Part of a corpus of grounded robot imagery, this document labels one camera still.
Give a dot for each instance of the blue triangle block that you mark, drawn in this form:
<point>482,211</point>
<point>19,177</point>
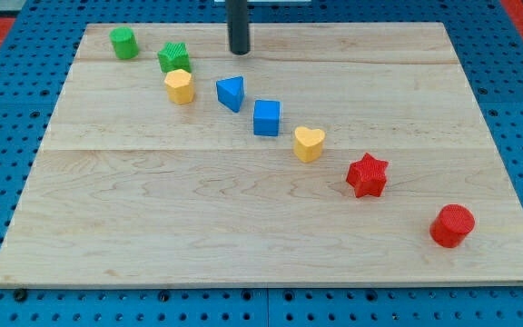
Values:
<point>230,92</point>

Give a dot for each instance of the yellow hexagon block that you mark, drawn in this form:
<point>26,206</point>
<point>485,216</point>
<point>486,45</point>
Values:
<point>179,85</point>

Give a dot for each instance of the blue cube block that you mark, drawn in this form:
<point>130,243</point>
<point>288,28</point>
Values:
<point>266,117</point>

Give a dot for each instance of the yellow heart block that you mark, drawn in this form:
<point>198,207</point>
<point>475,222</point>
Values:
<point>308,143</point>

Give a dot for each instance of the light wooden board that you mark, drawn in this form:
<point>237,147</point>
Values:
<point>131,191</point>

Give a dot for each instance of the red star block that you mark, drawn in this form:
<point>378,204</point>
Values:
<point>367,176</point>

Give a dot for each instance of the green star block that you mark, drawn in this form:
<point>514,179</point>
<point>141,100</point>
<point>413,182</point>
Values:
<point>174,56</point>

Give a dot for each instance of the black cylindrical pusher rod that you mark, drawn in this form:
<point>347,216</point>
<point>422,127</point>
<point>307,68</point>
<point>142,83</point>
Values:
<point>238,26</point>

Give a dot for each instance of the green cylinder block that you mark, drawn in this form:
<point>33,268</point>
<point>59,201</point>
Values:
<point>124,43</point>

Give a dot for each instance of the red cylinder block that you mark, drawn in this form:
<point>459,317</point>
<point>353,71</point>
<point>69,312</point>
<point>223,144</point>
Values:
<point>452,225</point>

